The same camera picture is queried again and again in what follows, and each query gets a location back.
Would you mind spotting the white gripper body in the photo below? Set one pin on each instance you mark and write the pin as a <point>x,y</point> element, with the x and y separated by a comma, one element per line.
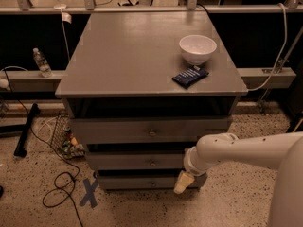
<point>191,164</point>

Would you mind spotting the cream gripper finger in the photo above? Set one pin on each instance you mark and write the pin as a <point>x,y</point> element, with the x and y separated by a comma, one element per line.
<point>184,180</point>

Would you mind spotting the grey drawer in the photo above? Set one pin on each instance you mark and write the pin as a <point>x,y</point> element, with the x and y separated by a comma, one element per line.
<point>132,182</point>
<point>132,161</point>
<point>122,130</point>

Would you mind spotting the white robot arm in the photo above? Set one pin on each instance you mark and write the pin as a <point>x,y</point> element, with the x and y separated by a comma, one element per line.
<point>282,152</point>

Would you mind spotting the grey bottom drawer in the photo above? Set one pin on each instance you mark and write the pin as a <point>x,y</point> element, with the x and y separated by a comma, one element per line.
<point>132,182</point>

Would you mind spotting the grey drawer cabinet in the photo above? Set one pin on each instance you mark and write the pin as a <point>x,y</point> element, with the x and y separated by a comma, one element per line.
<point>123,68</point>

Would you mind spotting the grey top drawer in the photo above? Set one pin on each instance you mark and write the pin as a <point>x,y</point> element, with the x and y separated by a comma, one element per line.
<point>122,130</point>

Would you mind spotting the dark blue snack packet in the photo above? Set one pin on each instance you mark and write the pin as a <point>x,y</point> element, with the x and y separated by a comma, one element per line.
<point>190,76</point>

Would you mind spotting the blue tape cross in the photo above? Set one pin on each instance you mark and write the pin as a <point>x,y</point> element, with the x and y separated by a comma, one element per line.
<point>89,193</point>

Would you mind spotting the white ceramic bowl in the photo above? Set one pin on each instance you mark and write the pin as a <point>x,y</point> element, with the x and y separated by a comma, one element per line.
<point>197,49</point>

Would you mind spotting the black bar on floor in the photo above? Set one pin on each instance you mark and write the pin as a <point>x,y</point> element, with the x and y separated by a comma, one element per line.
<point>20,150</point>

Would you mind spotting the clear plastic water bottle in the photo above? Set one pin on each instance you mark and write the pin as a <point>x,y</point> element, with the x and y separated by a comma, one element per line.
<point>42,63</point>

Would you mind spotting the wire mesh basket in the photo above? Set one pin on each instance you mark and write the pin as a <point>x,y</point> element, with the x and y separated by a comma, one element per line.
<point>64,141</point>

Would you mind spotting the white lamp with cord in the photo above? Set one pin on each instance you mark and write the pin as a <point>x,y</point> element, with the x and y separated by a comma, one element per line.
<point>66,18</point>

